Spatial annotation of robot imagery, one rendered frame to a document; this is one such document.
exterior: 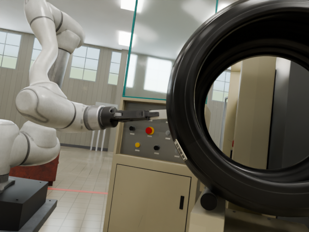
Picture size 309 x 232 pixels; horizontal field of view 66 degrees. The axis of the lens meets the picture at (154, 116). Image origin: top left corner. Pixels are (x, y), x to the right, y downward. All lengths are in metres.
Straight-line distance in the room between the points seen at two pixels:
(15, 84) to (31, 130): 10.97
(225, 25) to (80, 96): 10.90
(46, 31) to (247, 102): 0.88
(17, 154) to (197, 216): 0.80
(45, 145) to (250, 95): 0.95
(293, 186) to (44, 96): 0.67
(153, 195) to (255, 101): 0.81
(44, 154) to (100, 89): 10.22
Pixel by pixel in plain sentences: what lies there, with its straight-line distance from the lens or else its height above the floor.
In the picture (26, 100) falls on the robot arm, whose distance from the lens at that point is 0.74.
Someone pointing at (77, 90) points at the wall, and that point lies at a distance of 11.50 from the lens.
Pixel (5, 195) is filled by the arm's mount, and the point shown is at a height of 0.75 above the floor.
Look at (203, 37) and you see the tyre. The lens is 0.69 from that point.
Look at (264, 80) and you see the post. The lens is 1.07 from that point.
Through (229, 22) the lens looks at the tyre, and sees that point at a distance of 0.69.
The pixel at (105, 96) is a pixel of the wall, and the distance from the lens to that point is 11.35.
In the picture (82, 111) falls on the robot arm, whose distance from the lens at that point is 0.86.
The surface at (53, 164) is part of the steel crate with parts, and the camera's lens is 4.22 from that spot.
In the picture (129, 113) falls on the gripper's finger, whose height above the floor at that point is 1.12.
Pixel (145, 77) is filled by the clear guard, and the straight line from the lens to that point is 1.56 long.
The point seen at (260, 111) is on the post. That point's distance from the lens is 1.05.
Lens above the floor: 1.06
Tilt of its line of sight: 4 degrees up
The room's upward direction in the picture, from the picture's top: 7 degrees clockwise
